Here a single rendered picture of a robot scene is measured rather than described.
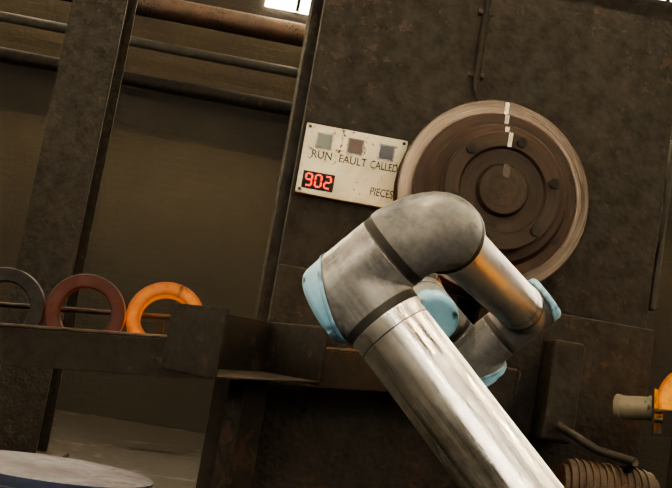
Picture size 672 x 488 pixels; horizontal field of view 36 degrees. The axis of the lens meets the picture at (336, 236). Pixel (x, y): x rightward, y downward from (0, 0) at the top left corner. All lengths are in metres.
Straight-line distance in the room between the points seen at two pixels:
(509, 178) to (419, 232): 1.05
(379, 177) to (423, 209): 1.19
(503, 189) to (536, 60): 0.48
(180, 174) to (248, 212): 0.64
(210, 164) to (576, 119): 6.13
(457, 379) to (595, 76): 1.57
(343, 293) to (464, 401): 0.22
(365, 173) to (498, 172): 0.36
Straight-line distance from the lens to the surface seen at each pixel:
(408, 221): 1.41
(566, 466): 2.42
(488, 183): 2.43
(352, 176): 2.60
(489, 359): 1.95
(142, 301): 2.49
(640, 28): 2.91
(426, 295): 1.91
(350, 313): 1.41
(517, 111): 2.58
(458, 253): 1.45
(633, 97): 2.85
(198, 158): 8.68
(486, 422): 1.38
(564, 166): 2.57
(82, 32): 5.25
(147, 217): 8.62
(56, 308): 2.48
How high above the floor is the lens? 0.63
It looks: 8 degrees up
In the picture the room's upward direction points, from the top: 10 degrees clockwise
